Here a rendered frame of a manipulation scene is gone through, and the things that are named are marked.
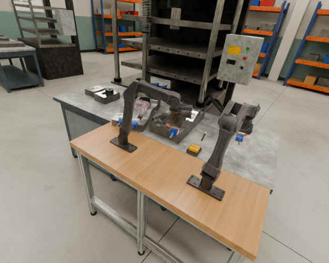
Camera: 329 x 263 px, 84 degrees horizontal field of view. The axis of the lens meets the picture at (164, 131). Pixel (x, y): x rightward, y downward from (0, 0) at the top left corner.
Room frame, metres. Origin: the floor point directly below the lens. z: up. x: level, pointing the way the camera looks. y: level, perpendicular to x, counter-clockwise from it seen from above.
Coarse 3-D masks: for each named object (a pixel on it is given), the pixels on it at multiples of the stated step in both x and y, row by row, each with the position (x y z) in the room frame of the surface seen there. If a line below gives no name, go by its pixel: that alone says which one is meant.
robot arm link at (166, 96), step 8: (136, 80) 0.95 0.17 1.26; (128, 88) 0.94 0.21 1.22; (136, 88) 0.95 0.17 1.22; (144, 88) 0.95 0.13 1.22; (152, 88) 0.95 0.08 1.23; (160, 88) 0.97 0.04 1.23; (128, 96) 0.94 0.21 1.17; (152, 96) 0.95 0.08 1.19; (160, 96) 0.94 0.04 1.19; (168, 96) 0.93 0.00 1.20; (176, 96) 0.93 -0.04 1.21; (168, 104) 0.93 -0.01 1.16
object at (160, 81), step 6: (150, 78) 2.16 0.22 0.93; (156, 78) 2.13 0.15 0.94; (162, 78) 2.09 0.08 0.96; (168, 78) 2.11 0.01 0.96; (162, 84) 2.08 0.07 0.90; (168, 84) 2.05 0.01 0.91; (174, 84) 2.13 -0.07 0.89; (180, 84) 2.27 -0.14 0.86; (186, 84) 2.45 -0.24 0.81; (174, 90) 2.15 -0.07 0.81
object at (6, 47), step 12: (0, 36) 4.61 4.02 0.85; (0, 48) 3.60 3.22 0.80; (12, 48) 3.70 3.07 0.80; (24, 48) 3.80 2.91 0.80; (36, 60) 3.90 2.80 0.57; (0, 72) 3.38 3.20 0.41; (12, 72) 4.36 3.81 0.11; (24, 72) 4.41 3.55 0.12; (12, 84) 3.59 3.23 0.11; (24, 84) 3.66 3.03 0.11; (36, 84) 3.80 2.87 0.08
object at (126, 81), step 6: (126, 78) 2.53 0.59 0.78; (132, 78) 2.56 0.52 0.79; (120, 84) 2.27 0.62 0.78; (126, 84) 2.29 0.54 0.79; (192, 84) 2.56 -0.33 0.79; (180, 90) 2.25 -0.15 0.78; (186, 90) 2.27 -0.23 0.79; (192, 90) 2.29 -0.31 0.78; (198, 90) 2.32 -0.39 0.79; (210, 90) 2.36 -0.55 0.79; (216, 90) 2.39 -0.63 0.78; (222, 90) 2.41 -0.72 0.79; (186, 96) 2.07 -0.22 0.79; (192, 96) 2.09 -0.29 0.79; (198, 96) 2.11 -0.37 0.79; (216, 96) 2.17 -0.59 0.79; (186, 102) 1.88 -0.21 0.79; (192, 102) 1.90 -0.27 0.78; (198, 108) 1.76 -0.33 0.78; (204, 108) 1.77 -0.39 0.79
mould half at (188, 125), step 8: (168, 112) 1.38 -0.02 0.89; (192, 112) 1.35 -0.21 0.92; (200, 112) 1.39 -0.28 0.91; (160, 120) 1.23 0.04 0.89; (184, 120) 1.28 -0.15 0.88; (192, 120) 1.28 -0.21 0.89; (200, 120) 1.43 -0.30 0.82; (152, 128) 1.18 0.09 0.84; (160, 128) 1.15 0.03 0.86; (184, 128) 1.14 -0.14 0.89; (192, 128) 1.28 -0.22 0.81; (168, 136) 1.12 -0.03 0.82; (176, 136) 1.09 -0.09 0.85; (184, 136) 1.15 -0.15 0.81
